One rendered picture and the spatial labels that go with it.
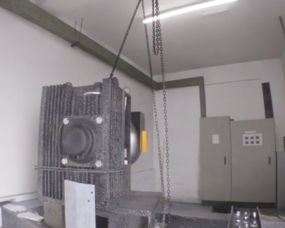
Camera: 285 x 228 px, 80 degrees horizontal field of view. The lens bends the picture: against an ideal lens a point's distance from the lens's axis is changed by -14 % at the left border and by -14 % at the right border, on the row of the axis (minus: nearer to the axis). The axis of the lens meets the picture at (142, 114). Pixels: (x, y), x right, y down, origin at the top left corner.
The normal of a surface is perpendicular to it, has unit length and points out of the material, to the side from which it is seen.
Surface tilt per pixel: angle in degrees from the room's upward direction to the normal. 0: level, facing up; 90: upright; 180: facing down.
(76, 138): 90
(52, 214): 90
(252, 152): 90
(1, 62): 90
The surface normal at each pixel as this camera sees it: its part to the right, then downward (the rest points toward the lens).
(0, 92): 0.88, -0.07
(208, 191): -0.47, -0.14
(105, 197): -0.25, -0.15
